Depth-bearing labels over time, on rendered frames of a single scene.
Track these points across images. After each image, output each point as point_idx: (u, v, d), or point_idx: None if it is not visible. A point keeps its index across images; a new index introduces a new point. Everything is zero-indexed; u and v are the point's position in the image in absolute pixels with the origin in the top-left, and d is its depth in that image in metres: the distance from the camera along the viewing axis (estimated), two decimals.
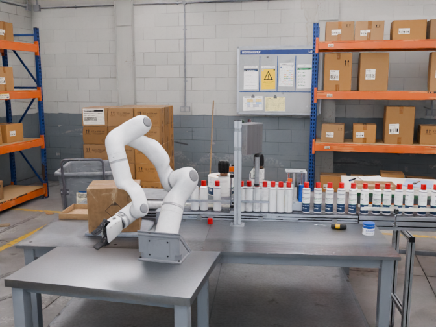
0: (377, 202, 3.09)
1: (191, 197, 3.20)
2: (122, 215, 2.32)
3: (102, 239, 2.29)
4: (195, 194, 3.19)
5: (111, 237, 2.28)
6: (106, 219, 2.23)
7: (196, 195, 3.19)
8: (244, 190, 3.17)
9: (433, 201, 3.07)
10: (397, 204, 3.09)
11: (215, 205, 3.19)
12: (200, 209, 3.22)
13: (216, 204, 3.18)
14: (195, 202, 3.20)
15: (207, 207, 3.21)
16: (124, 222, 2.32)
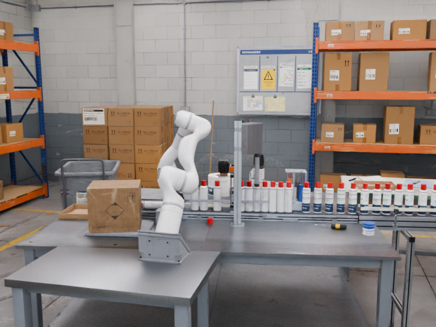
0: (377, 202, 3.09)
1: (191, 197, 3.20)
2: None
3: None
4: (195, 194, 3.19)
5: None
6: (180, 196, 3.17)
7: (196, 195, 3.19)
8: (244, 190, 3.17)
9: (433, 201, 3.07)
10: (397, 204, 3.09)
11: (215, 205, 3.19)
12: (200, 209, 3.22)
13: (216, 204, 3.18)
14: (195, 202, 3.20)
15: (207, 207, 3.21)
16: None
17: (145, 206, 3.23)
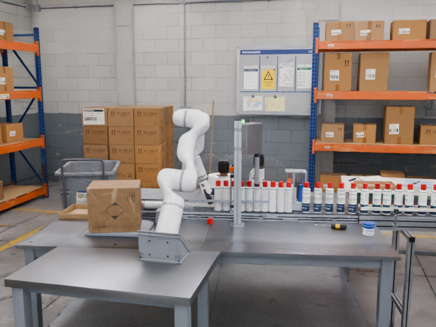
0: (377, 202, 3.09)
1: (215, 198, 3.18)
2: (202, 178, 3.15)
3: None
4: (219, 194, 3.18)
5: (210, 189, 3.22)
6: (207, 196, 3.15)
7: (220, 196, 3.18)
8: (244, 190, 3.17)
9: (433, 201, 3.07)
10: (397, 204, 3.09)
11: (230, 205, 3.18)
12: (222, 209, 3.21)
13: (231, 204, 3.17)
14: (219, 203, 3.19)
15: (229, 207, 3.20)
16: (205, 177, 3.17)
17: (145, 206, 3.23)
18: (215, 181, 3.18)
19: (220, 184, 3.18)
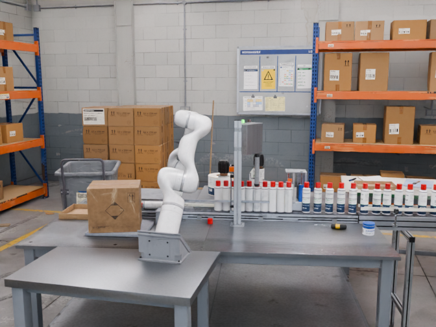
0: (377, 202, 3.09)
1: (215, 198, 3.18)
2: None
3: None
4: (219, 194, 3.18)
5: (176, 194, 3.20)
6: None
7: (220, 196, 3.18)
8: (244, 190, 3.17)
9: (433, 201, 3.07)
10: (397, 204, 3.09)
11: (230, 205, 3.18)
12: (222, 209, 3.21)
13: (231, 204, 3.17)
14: (219, 203, 3.19)
15: (229, 207, 3.20)
16: None
17: (145, 206, 3.23)
18: (215, 181, 3.18)
19: (220, 184, 3.18)
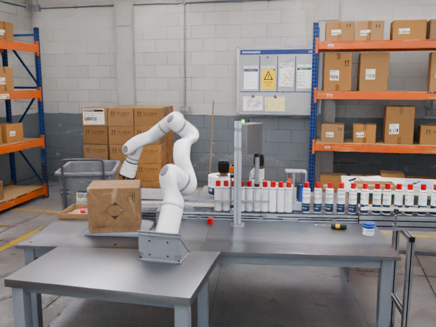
0: (377, 202, 3.09)
1: (215, 198, 3.18)
2: (126, 157, 3.20)
3: None
4: (219, 194, 3.18)
5: (129, 174, 3.20)
6: (119, 174, 3.23)
7: (220, 196, 3.18)
8: (244, 190, 3.17)
9: (433, 201, 3.07)
10: (397, 204, 3.09)
11: (230, 205, 3.18)
12: (222, 209, 3.21)
13: (231, 204, 3.17)
14: (219, 203, 3.19)
15: (229, 207, 3.20)
16: (128, 161, 3.18)
17: None
18: (215, 181, 3.18)
19: (220, 184, 3.18)
